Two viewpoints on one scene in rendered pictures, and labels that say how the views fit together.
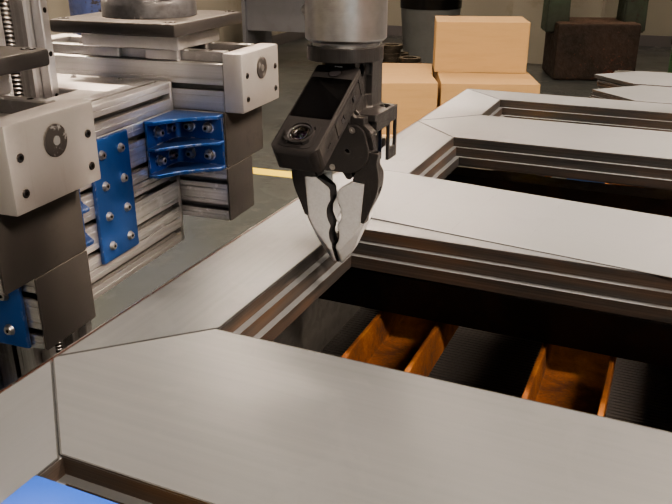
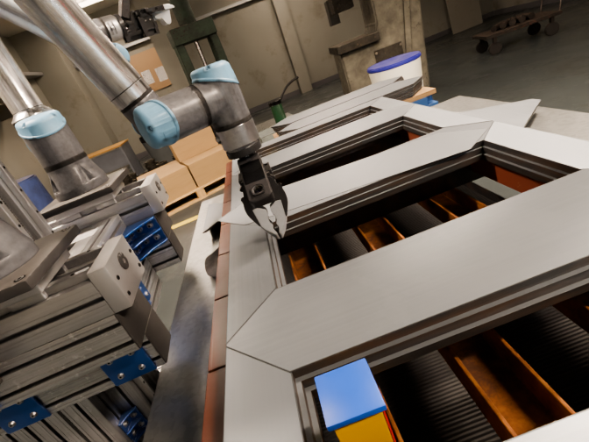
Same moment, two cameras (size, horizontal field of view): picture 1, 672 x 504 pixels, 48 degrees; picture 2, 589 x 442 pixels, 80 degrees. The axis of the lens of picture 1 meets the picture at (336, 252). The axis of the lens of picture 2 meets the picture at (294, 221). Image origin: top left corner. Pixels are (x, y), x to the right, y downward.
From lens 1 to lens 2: 0.25 m
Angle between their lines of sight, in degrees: 22
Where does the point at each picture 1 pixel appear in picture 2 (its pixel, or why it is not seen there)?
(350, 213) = (280, 214)
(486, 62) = (200, 147)
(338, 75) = (251, 159)
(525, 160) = (288, 167)
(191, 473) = (349, 337)
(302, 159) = (266, 199)
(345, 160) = not seen: hidden behind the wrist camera
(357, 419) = (374, 278)
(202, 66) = (131, 198)
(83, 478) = (305, 374)
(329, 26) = (239, 140)
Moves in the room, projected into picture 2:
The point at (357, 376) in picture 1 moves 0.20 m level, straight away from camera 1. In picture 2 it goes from (351, 267) to (293, 234)
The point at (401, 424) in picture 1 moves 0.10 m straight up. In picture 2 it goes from (390, 269) to (375, 214)
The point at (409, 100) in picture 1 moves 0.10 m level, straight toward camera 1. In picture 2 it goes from (178, 179) to (179, 181)
